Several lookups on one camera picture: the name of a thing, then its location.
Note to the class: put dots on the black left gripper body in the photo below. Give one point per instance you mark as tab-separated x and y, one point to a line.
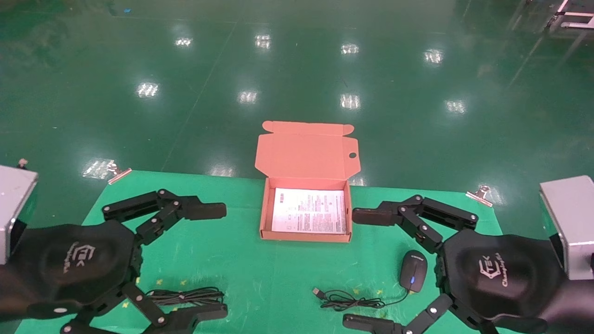
74	264

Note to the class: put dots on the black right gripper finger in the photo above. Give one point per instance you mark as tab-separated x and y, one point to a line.
417	218
417	322

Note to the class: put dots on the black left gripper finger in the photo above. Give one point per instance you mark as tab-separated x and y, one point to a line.
185	317
176	208

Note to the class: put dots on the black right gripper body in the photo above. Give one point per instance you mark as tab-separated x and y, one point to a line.
501	273

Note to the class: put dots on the orange cardboard box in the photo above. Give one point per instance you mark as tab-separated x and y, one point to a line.
306	153

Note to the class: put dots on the metal binder clip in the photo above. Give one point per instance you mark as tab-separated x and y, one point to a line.
118	173
480	195

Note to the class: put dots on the green table mat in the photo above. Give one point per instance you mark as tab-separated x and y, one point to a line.
260	269

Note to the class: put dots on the white printed instruction sheet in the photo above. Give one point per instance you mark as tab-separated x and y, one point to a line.
310	211

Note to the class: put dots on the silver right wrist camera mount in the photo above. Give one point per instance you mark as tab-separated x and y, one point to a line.
573	222

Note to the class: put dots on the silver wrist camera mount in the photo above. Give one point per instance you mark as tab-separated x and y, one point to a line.
14	199
573	222

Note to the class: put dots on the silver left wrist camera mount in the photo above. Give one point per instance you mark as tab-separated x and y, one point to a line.
14	199

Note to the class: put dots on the white metal frame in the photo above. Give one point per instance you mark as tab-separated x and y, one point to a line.
573	18

